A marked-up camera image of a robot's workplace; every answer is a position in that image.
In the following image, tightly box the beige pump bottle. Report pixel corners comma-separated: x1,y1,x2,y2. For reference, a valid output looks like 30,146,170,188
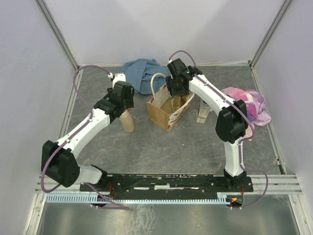
119,110,134,133

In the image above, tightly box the clear square bottle black cap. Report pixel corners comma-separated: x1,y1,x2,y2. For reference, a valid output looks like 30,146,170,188
196,99,212,124

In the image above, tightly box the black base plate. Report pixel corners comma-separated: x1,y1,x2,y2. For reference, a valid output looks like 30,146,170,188
92,173,253,193

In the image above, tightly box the clear yellowish bottle white cap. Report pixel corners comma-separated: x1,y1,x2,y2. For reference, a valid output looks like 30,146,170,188
171,95,181,111

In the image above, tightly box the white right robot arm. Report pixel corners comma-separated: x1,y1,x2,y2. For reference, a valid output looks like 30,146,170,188
166,59,248,191

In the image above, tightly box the pink purple cloth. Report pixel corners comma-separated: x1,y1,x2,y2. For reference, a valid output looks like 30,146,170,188
222,87,271,128

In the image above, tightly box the light blue cable duct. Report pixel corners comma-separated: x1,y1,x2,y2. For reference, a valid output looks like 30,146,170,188
45,193,245,204

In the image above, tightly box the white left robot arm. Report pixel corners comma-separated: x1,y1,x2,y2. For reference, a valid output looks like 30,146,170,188
41,81,134,191

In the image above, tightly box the watermelon print jute bag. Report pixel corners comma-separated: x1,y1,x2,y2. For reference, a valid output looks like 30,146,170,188
147,73,195,132

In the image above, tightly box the blue cloth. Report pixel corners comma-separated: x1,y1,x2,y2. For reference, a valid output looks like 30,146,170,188
118,59,169,94

